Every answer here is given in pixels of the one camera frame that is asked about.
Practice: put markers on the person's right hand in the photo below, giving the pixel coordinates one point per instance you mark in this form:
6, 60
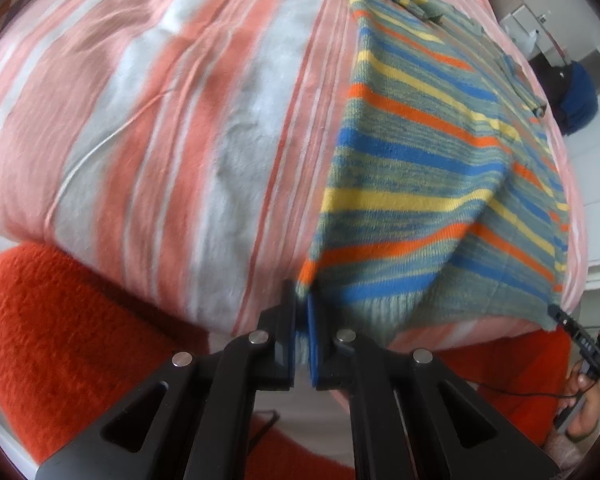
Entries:
587, 400

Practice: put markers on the white desk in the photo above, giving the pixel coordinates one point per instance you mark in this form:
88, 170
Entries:
522, 20

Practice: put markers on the black jacket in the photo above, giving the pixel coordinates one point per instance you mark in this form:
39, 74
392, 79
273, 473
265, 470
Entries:
547, 80

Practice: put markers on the striped knit sweater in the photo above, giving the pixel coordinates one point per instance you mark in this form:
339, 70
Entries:
405, 185

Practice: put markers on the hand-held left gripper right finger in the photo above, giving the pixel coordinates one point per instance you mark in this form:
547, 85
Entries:
316, 350

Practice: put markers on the person's right forearm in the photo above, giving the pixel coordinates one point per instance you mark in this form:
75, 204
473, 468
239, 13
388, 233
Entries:
560, 450

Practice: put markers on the pink striped bed sheet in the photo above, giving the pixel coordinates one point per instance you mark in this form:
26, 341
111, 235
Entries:
155, 135

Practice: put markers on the blue cloth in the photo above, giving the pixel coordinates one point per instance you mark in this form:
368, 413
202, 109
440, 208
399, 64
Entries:
580, 100

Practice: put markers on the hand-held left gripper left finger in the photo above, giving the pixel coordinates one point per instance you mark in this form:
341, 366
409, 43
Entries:
282, 340

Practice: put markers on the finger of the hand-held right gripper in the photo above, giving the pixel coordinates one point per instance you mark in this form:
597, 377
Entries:
582, 342

